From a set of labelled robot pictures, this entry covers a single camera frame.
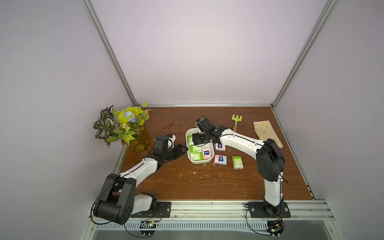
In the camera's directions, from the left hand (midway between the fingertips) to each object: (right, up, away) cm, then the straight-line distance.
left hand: (188, 149), depth 86 cm
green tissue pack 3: (+5, -4, +4) cm, 8 cm away
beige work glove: (+54, +10, +18) cm, 57 cm away
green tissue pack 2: (+4, -1, +7) cm, 8 cm away
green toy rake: (+35, +18, +25) cm, 47 cm away
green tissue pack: (+30, -8, +1) cm, 31 cm away
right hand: (+5, +8, +4) cm, 10 cm away
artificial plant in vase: (-34, +15, -5) cm, 38 cm away
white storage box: (+2, +11, +10) cm, 14 cm away
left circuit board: (-19, -36, -14) cm, 43 cm away
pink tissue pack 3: (+11, -3, +4) cm, 12 cm away
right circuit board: (+43, -34, -16) cm, 57 cm away
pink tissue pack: (+20, 0, +8) cm, 22 cm away
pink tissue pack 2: (+20, -6, +2) cm, 21 cm away
